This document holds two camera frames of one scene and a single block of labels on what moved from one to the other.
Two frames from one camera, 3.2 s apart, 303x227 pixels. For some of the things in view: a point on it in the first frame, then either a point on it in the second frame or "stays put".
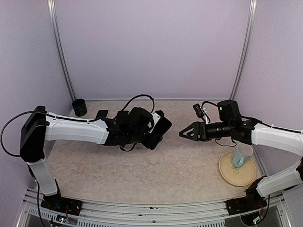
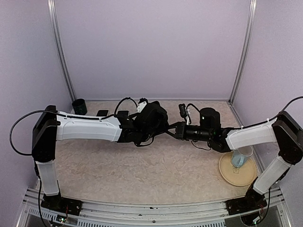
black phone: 102,113 stays put
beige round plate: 239,176 stays put
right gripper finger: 192,135 → 173,135
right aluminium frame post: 252,11 stays put
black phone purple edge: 122,115 stays put
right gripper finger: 189,132 → 173,126
